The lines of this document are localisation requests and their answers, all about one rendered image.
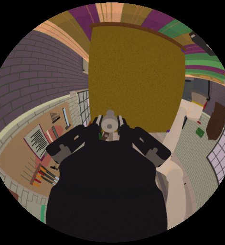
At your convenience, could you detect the beige wall panel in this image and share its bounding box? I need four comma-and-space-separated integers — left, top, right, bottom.
82, 57, 89, 75

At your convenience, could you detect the black hooked cable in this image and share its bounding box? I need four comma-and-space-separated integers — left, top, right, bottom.
206, 80, 212, 101

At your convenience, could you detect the green square plate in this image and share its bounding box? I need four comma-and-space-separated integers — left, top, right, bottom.
195, 127, 205, 139

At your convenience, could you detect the beige knurled thumbscrew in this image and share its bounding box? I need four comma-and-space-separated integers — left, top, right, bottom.
101, 109, 118, 133

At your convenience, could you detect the tan tool board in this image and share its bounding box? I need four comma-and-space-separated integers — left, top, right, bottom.
0, 101, 75, 198

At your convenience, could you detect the black comb-shaped key rack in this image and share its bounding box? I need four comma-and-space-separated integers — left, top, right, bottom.
50, 112, 62, 124

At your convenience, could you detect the grey flat bar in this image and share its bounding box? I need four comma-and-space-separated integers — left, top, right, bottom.
51, 125, 60, 140

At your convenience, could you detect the red handled screwdriver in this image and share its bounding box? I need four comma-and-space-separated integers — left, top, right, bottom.
22, 170, 42, 184
27, 162, 45, 177

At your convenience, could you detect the white paper purple border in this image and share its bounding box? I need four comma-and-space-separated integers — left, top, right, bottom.
23, 123, 50, 162

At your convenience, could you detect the brown wooden board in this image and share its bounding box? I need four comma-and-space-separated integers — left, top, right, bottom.
205, 101, 225, 141

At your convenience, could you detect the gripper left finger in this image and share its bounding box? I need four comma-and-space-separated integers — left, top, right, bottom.
45, 114, 104, 165

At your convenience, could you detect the white grid window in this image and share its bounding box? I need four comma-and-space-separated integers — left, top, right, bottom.
206, 123, 225, 186
76, 89, 91, 127

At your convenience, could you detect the brown screwdriver rack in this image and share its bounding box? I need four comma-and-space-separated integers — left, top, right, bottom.
29, 163, 43, 186

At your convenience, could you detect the black rod blue tip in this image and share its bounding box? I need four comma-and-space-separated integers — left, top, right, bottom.
41, 175, 59, 183
44, 169, 60, 180

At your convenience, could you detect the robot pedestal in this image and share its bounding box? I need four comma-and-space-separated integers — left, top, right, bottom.
190, 90, 210, 105

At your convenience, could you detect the orange handled screwdriver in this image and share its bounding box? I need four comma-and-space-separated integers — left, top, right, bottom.
20, 174, 41, 188
24, 166, 43, 180
29, 157, 47, 172

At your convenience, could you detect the black oblong box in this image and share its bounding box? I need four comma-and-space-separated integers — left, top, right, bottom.
188, 31, 217, 56

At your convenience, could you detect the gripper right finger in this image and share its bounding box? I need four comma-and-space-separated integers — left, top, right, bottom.
117, 114, 172, 167

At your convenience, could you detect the steel try square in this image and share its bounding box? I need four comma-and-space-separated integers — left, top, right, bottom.
62, 107, 72, 131

